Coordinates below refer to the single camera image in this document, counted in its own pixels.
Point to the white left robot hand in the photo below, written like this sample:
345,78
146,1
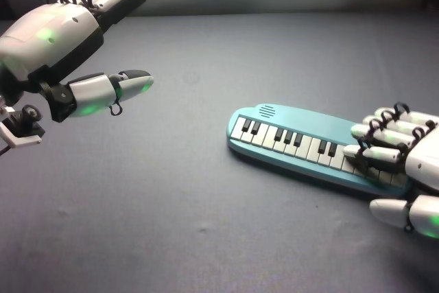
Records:
51,35

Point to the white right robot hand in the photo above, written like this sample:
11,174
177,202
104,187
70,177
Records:
422,159

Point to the grey table cloth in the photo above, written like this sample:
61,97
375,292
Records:
171,204

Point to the blue toy piano keyboard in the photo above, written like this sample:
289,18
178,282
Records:
308,125

